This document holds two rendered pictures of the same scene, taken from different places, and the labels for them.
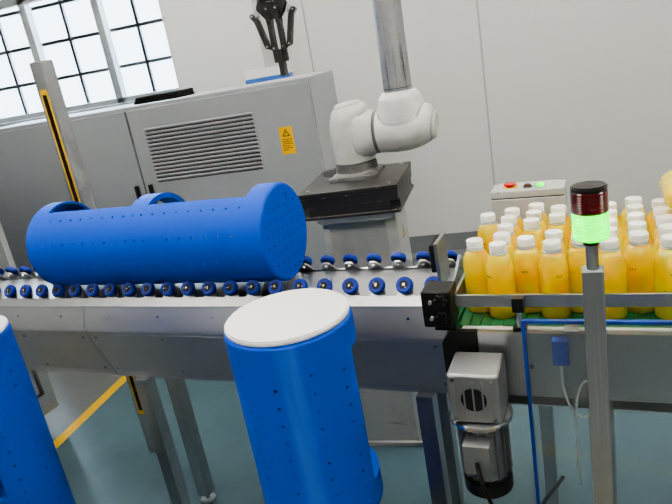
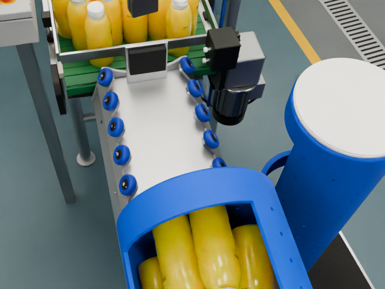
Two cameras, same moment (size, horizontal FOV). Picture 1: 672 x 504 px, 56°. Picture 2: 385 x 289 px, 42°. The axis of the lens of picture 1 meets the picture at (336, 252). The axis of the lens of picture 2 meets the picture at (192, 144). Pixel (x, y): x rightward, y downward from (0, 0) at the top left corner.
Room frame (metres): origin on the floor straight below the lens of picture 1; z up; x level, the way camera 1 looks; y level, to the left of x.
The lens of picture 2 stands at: (2.04, 0.39, 1.89)
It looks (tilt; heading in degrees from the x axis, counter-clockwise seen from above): 57 degrees down; 225
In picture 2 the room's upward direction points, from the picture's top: 7 degrees clockwise
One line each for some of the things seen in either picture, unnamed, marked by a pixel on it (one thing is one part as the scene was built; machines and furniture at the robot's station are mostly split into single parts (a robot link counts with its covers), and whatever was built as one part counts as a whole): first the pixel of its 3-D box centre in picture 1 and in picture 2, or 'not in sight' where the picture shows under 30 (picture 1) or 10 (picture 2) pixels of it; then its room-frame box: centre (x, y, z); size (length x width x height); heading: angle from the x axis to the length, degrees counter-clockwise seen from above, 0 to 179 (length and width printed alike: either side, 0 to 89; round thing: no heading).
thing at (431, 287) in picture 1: (441, 305); (220, 51); (1.36, -0.22, 0.95); 0.10 x 0.07 x 0.10; 155
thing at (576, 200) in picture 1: (589, 200); not in sight; (1.07, -0.46, 1.23); 0.06 x 0.06 x 0.04
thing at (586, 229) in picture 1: (590, 224); not in sight; (1.07, -0.46, 1.18); 0.06 x 0.06 x 0.05
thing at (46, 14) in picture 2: not in sight; (48, 26); (1.67, -0.56, 0.94); 0.03 x 0.02 x 0.08; 65
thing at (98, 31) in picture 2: (491, 248); (98, 36); (1.60, -0.41, 0.98); 0.07 x 0.07 x 0.16
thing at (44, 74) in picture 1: (105, 274); not in sight; (2.49, 0.95, 0.85); 0.06 x 0.06 x 1.70; 65
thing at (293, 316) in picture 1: (286, 315); (354, 105); (1.28, 0.13, 1.03); 0.28 x 0.28 x 0.01
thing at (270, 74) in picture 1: (268, 74); not in sight; (3.58, 0.19, 1.48); 0.24 x 0.12 x 0.08; 81
